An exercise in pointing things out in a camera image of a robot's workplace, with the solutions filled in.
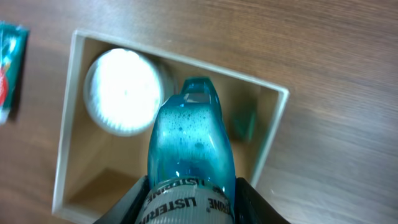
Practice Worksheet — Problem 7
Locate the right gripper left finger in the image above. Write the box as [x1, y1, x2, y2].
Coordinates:
[93, 175, 150, 224]

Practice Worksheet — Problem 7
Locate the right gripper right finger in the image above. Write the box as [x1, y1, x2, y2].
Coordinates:
[234, 177, 290, 224]

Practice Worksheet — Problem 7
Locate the blue mouthwash bottle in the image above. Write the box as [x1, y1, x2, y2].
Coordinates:
[136, 78, 236, 223]

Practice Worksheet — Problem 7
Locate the cotton swab jar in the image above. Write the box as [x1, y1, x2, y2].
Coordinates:
[83, 48, 178, 137]

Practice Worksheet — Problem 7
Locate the Colgate toothpaste tube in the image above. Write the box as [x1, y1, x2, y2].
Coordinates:
[1, 21, 29, 125]

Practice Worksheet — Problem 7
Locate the white cardboard box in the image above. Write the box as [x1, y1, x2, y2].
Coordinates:
[52, 30, 289, 223]

